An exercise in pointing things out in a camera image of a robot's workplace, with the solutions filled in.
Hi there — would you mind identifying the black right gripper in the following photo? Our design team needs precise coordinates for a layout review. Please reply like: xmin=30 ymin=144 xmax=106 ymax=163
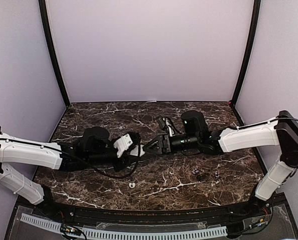
xmin=143 ymin=133 xmax=200 ymax=156

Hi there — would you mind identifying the white earbud charging case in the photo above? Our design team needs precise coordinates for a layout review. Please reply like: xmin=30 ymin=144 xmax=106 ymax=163
xmin=129 ymin=145 xmax=145 ymax=157

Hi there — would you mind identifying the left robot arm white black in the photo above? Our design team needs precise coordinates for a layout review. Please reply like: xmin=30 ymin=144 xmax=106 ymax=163
xmin=0 ymin=127 xmax=134 ymax=218

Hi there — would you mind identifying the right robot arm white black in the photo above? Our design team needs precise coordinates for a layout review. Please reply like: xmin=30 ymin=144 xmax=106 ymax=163
xmin=143 ymin=110 xmax=298 ymax=217

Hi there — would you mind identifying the white earbud near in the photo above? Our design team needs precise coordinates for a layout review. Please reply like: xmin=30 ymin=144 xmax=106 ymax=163
xmin=129 ymin=182 xmax=135 ymax=188

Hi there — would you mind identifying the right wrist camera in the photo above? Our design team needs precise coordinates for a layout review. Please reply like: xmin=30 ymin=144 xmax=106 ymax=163
xmin=156 ymin=116 xmax=181 ymax=137

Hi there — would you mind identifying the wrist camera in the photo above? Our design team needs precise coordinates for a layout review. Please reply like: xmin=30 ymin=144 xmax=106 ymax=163
xmin=113 ymin=133 xmax=141 ymax=158
xmin=156 ymin=116 xmax=181 ymax=137

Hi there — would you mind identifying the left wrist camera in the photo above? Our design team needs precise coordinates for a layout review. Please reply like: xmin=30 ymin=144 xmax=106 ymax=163
xmin=113 ymin=133 xmax=141 ymax=158

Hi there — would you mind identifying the black front table rail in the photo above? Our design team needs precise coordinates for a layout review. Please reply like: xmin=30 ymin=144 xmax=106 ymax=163
xmin=54 ymin=202 xmax=250 ymax=224

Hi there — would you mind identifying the white slotted cable duct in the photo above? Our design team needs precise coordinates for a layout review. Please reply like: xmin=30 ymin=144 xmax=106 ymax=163
xmin=20 ymin=213 xmax=227 ymax=240

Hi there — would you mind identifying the right black frame post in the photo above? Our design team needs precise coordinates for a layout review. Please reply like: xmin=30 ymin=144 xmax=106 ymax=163
xmin=230 ymin=0 xmax=261 ymax=108

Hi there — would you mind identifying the black frame post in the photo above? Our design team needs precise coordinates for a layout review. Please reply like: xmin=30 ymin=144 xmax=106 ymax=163
xmin=38 ymin=0 xmax=71 ymax=107
xmin=230 ymin=0 xmax=261 ymax=108

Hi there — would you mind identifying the left black frame post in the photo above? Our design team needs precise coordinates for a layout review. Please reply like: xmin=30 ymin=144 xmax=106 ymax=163
xmin=38 ymin=0 xmax=71 ymax=107

